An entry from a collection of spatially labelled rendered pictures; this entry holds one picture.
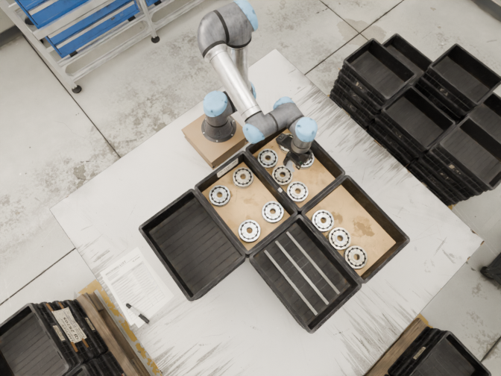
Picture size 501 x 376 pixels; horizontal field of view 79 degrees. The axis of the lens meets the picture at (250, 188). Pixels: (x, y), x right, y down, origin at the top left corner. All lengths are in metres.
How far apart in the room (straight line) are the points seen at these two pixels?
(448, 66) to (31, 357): 3.11
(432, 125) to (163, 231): 1.93
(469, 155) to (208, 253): 1.75
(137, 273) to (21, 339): 0.75
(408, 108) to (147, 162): 1.82
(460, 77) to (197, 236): 2.09
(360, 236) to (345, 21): 2.36
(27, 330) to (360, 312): 1.71
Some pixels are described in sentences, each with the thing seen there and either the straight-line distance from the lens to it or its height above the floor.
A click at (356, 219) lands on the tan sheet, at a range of 1.53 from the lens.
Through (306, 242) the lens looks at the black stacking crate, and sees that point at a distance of 1.45.
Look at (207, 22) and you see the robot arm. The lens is 1.19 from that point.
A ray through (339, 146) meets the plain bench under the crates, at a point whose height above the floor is 0.70.
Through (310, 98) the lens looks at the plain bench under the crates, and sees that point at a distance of 1.90.
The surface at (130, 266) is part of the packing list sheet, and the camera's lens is 1.65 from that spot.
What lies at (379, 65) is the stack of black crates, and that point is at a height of 0.49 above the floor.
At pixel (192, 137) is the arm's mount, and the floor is 0.80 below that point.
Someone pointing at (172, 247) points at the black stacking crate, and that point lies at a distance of 1.47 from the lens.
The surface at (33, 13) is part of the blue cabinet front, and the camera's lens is 2.66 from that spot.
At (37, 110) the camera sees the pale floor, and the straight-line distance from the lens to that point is 3.18.
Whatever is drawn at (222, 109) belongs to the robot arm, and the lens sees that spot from 1.46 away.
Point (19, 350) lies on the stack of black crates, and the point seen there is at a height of 0.49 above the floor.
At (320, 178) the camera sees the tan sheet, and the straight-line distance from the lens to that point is 1.54.
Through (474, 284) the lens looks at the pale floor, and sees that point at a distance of 2.77.
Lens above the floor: 2.24
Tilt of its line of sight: 72 degrees down
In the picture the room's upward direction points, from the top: 2 degrees clockwise
